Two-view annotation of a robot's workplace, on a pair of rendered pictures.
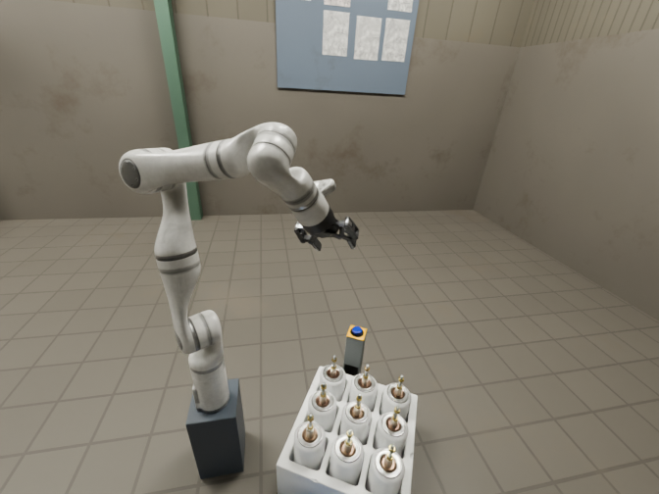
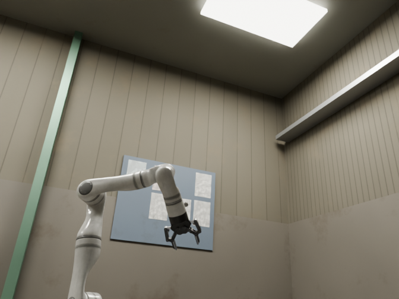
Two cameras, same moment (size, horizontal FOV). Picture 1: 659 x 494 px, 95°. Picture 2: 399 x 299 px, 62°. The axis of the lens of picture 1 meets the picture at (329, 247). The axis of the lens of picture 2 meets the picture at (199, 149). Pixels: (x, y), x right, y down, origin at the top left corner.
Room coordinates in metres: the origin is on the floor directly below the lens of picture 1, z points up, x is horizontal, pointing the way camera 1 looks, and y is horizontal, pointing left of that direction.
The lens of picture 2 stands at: (-0.71, 0.15, 0.63)
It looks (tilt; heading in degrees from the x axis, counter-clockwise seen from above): 24 degrees up; 352
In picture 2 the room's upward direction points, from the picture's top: 4 degrees clockwise
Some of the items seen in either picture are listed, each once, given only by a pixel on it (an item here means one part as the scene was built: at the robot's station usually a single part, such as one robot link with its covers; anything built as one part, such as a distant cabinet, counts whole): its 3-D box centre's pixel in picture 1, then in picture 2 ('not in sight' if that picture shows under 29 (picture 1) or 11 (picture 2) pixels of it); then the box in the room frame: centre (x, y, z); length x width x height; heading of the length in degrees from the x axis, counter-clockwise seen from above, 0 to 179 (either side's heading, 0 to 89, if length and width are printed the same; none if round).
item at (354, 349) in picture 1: (353, 360); not in sight; (0.92, -0.13, 0.16); 0.07 x 0.07 x 0.31; 74
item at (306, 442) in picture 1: (310, 434); not in sight; (0.54, 0.02, 0.25); 0.08 x 0.08 x 0.01
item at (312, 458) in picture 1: (309, 452); not in sight; (0.54, 0.02, 0.16); 0.10 x 0.10 x 0.18
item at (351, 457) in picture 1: (347, 448); not in sight; (0.51, -0.09, 0.25); 0.08 x 0.08 x 0.01
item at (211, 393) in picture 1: (210, 380); not in sight; (0.61, 0.33, 0.39); 0.09 x 0.09 x 0.17; 13
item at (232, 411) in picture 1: (220, 428); not in sight; (0.61, 0.33, 0.15); 0.14 x 0.14 x 0.30; 13
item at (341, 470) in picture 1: (345, 466); not in sight; (0.51, -0.09, 0.16); 0.10 x 0.10 x 0.18
